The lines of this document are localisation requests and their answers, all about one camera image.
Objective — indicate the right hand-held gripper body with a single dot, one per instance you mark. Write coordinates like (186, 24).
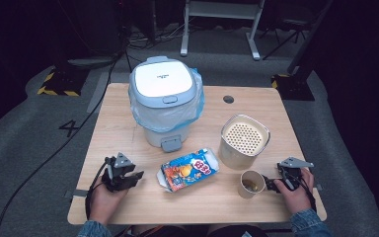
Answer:
(291, 174)

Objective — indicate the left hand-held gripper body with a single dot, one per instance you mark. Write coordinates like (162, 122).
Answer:
(116, 179)

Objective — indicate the brown paper cup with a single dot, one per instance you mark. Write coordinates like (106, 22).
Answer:
(247, 179)

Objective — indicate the blue snack box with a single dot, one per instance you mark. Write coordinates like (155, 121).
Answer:
(187, 171)

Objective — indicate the white and blue pedal trash can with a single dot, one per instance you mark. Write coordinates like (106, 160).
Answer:
(159, 80)

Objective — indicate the person's right hand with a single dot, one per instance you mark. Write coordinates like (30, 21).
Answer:
(297, 199)

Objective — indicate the person's left hand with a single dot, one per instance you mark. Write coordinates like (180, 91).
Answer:
(103, 204)

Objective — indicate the beige container with perforated strainer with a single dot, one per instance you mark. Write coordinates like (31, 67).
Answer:
(243, 138)

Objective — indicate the blue plastic trash bag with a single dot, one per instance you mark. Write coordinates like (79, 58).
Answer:
(174, 118)

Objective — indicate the stand with yellow-black base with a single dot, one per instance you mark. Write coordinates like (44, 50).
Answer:
(62, 82)
(294, 85)

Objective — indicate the black tripod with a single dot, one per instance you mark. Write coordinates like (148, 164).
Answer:
(286, 39)

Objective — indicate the grey table edge bracket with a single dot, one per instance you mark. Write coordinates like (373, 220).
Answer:
(75, 193)

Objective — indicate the white desk frame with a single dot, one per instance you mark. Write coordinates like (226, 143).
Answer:
(222, 10)

